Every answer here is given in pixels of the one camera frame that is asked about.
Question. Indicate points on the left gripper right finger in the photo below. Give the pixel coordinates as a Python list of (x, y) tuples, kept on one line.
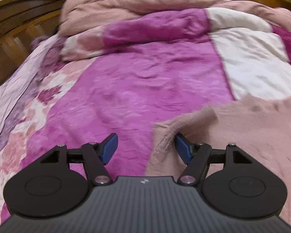
[(230, 180)]

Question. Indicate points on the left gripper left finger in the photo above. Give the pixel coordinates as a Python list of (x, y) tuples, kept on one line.
[(60, 180)]

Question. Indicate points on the pink knitted sweater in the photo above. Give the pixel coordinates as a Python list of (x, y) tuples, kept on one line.
[(259, 127)]

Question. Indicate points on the magenta white striped bedspread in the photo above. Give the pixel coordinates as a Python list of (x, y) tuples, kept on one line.
[(126, 77)]

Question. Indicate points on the dusty pink quilt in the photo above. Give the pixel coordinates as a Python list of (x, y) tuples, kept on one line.
[(78, 16)]

